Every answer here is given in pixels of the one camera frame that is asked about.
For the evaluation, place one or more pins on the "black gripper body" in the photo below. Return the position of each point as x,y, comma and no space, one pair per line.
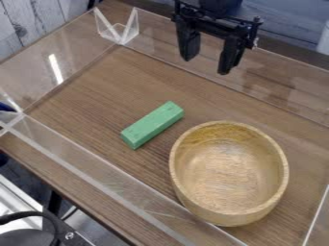
218,18

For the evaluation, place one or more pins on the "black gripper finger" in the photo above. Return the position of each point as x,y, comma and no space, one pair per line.
234,47
189,40

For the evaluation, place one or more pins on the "black table leg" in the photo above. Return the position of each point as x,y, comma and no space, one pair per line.
55,203

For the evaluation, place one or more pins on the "clear acrylic corner bracket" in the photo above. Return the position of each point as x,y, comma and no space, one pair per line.
118,33

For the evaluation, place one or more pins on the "green rectangular block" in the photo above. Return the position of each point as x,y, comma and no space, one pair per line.
152,125

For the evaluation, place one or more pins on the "black metal bracket with screw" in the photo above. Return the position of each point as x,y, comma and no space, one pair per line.
66,236

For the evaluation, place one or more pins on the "brown wooden bowl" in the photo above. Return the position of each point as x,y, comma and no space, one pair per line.
229,172

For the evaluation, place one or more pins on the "clear acrylic front wall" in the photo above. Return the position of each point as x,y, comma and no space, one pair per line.
139,212

